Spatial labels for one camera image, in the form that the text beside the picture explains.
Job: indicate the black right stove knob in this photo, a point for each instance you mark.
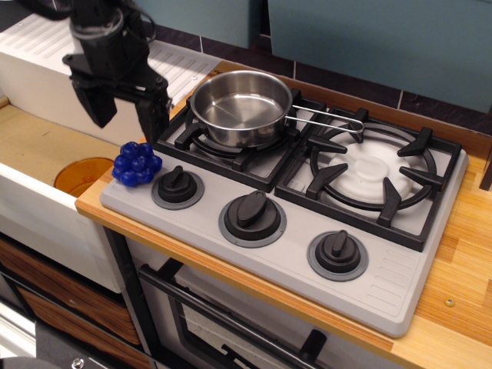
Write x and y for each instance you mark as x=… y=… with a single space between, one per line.
x=337 y=256

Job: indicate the toy oven door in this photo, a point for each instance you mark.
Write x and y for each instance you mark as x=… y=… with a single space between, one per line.
x=204 y=342

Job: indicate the black left stove knob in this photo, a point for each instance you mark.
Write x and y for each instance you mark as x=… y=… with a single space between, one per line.
x=177 y=189

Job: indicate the black right burner grate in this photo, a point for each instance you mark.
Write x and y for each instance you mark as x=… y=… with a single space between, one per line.
x=375 y=176

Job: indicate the black middle stove knob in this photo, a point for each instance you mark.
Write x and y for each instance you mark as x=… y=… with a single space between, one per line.
x=252 y=221

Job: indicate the blue toy blueberry cluster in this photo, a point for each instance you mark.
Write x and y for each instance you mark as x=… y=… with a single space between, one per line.
x=137 y=164

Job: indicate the black oven door handle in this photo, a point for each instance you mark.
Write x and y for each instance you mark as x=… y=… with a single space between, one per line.
x=164 y=280

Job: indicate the black stove knob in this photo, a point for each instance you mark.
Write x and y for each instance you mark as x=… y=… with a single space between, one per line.
x=252 y=221
x=177 y=189
x=337 y=256

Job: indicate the grey toy stove top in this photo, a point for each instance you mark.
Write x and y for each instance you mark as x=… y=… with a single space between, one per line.
x=384 y=297

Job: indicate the wooden drawer front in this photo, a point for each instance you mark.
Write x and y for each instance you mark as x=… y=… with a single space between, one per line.
x=73 y=305

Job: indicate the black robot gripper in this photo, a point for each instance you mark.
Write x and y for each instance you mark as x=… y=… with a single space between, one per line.
x=112 y=63

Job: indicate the white toy sink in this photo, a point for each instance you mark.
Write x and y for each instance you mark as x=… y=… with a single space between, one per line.
x=44 y=128

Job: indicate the black burner grate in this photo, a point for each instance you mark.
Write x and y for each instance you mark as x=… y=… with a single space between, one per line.
x=375 y=176
x=258 y=167

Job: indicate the stainless steel pot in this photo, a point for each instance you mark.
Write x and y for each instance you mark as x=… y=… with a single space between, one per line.
x=246 y=109

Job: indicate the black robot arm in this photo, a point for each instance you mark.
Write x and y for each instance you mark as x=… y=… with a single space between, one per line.
x=91 y=14

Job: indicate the black left burner grate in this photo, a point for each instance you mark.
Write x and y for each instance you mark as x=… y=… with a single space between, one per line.
x=258 y=167

